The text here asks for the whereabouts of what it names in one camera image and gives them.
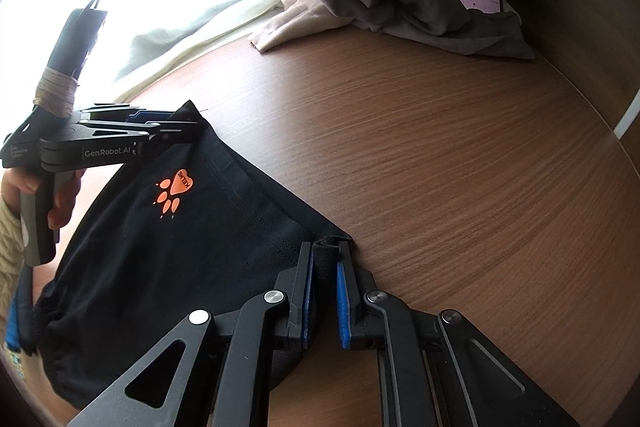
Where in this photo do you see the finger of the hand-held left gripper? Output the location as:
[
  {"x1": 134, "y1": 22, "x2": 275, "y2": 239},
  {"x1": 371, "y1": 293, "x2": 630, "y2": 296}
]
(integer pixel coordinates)
[
  {"x1": 126, "y1": 107, "x2": 177, "y2": 126},
  {"x1": 141, "y1": 117, "x2": 207, "y2": 158}
]

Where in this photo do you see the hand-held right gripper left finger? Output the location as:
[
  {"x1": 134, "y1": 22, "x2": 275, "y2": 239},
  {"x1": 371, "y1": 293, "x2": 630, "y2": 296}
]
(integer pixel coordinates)
[{"x1": 65, "y1": 241, "x2": 317, "y2": 427}]

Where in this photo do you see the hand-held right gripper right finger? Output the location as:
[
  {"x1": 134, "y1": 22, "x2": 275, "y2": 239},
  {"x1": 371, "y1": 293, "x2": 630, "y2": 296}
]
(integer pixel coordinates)
[{"x1": 336, "y1": 241, "x2": 582, "y2": 427}]

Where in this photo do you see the black pants orange paw print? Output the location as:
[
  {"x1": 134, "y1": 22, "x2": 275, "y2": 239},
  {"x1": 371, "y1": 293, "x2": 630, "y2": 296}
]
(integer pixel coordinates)
[{"x1": 32, "y1": 99, "x2": 357, "y2": 410}]

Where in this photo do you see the person's left forearm beige sleeve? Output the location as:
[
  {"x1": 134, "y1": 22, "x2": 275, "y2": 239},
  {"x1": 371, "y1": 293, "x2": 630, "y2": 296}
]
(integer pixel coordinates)
[{"x1": 0, "y1": 199, "x2": 35, "y2": 313}]

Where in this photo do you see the person's left hand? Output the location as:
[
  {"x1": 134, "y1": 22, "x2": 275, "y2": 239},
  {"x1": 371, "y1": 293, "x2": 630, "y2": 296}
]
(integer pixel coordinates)
[{"x1": 0, "y1": 167, "x2": 87, "y2": 232}]

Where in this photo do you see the pale green sheet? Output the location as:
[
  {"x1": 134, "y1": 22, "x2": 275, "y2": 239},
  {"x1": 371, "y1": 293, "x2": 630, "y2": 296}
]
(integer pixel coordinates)
[{"x1": 116, "y1": 0, "x2": 297, "y2": 94}]

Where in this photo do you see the beige crumpled cloth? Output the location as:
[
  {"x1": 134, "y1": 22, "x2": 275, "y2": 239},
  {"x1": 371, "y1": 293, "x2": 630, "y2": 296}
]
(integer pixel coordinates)
[{"x1": 249, "y1": 0, "x2": 361, "y2": 54}]

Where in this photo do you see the blue cloth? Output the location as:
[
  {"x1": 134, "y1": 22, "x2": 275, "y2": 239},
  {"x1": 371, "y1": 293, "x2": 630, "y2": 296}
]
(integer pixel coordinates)
[{"x1": 4, "y1": 289, "x2": 39, "y2": 354}]

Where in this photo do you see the white cable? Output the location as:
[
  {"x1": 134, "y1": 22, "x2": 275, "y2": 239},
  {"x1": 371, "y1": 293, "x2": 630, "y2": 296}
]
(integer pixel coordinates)
[{"x1": 614, "y1": 86, "x2": 640, "y2": 140}]

